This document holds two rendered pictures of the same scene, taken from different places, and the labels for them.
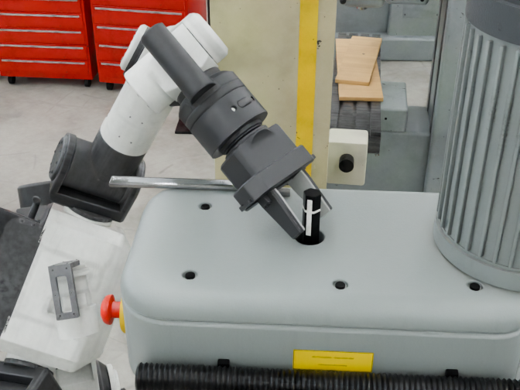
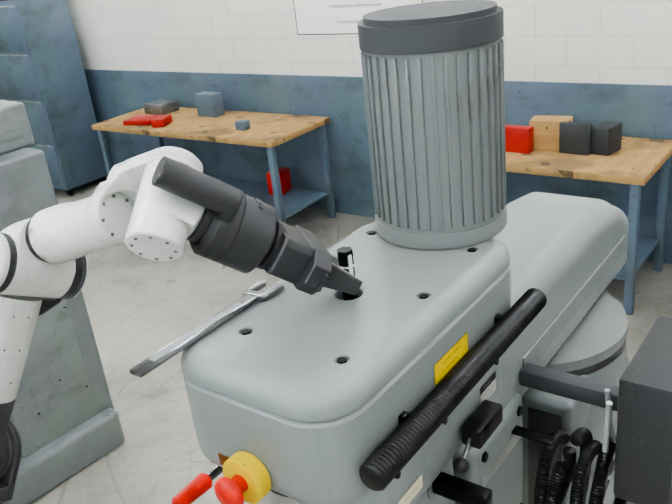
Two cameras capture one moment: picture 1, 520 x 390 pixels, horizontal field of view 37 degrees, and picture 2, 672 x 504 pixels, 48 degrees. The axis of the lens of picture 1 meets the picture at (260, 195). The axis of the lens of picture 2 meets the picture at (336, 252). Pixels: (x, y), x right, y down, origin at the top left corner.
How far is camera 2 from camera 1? 0.72 m
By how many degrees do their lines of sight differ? 49
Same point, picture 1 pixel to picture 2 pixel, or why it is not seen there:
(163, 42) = (186, 170)
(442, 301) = (477, 264)
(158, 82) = (181, 219)
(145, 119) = (22, 343)
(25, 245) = not seen: outside the picture
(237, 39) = not seen: outside the picture
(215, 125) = (258, 229)
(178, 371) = (396, 443)
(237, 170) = (294, 260)
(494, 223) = (468, 193)
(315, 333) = (441, 339)
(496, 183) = (463, 162)
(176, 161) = not seen: outside the picture
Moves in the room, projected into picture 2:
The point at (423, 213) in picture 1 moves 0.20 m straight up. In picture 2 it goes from (372, 244) to (359, 112)
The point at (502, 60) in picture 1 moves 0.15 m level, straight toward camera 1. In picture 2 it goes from (447, 67) to (544, 76)
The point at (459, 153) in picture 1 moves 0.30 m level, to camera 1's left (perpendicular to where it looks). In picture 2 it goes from (424, 158) to (298, 243)
